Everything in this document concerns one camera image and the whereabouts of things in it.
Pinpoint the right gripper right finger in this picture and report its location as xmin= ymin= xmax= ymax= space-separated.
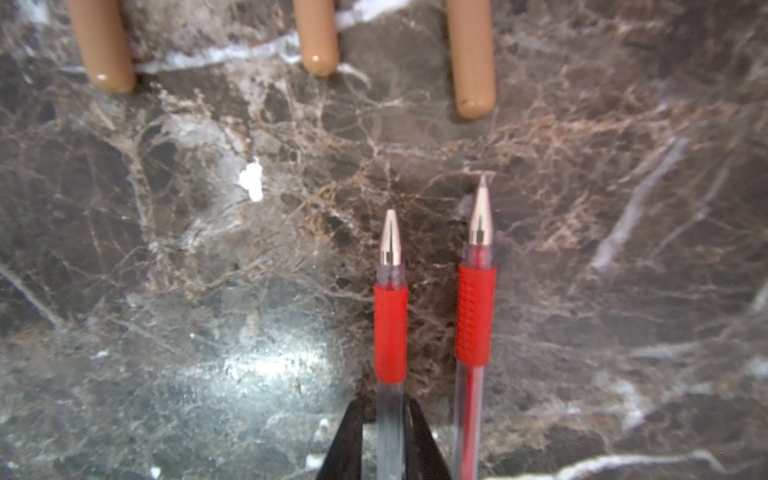
xmin=404 ymin=395 xmax=451 ymax=480

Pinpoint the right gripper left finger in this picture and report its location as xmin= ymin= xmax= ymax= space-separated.
xmin=316 ymin=399 xmax=364 ymax=480

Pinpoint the red gel pen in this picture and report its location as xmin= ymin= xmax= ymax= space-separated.
xmin=451 ymin=174 xmax=496 ymax=479
xmin=374 ymin=209 xmax=408 ymax=479

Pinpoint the tan pen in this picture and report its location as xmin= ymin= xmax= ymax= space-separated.
xmin=446 ymin=0 xmax=496 ymax=119
xmin=293 ymin=0 xmax=340 ymax=77
xmin=65 ymin=0 xmax=136 ymax=93

